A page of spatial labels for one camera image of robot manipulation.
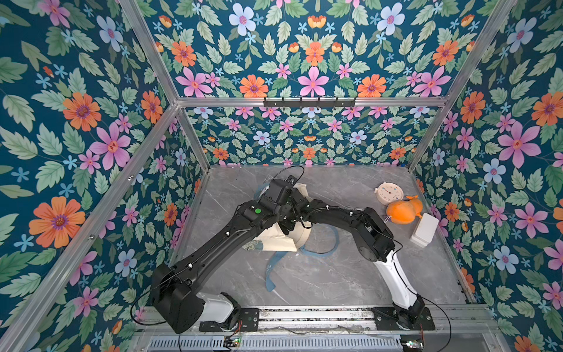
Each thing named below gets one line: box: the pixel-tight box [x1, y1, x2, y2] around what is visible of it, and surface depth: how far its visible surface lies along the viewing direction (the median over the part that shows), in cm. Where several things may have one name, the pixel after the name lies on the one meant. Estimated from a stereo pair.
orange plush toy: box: [386, 195, 423, 226], surface depth 96 cm
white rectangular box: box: [409, 212, 440, 248], surface depth 93 cm
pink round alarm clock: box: [373, 181, 404, 207], surface depth 107 cm
